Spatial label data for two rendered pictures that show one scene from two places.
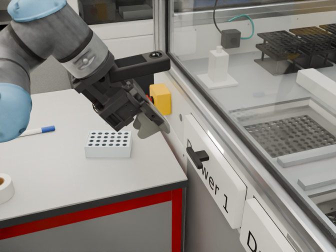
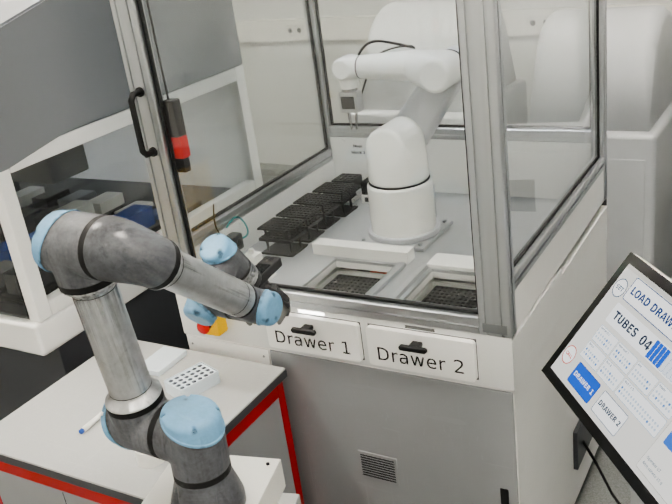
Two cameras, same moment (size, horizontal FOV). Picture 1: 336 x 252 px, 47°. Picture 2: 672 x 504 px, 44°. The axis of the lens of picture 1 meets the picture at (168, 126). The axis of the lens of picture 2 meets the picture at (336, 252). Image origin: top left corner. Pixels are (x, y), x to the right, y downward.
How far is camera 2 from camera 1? 150 cm
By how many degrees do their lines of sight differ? 36
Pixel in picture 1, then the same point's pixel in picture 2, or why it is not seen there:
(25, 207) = not seen: hidden behind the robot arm
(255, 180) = (365, 311)
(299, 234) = (413, 318)
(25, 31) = (225, 267)
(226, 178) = (339, 328)
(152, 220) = (270, 425)
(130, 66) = (265, 271)
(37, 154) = not seen: hidden behind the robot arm
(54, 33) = (239, 262)
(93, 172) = not seen: hidden behind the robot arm
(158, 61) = (276, 262)
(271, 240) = (398, 336)
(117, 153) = (209, 383)
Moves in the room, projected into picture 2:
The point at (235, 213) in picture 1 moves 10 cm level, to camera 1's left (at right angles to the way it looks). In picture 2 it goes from (358, 347) to (330, 363)
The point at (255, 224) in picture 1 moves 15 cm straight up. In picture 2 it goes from (381, 337) to (374, 284)
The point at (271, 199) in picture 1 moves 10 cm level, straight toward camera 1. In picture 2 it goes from (384, 313) to (402, 329)
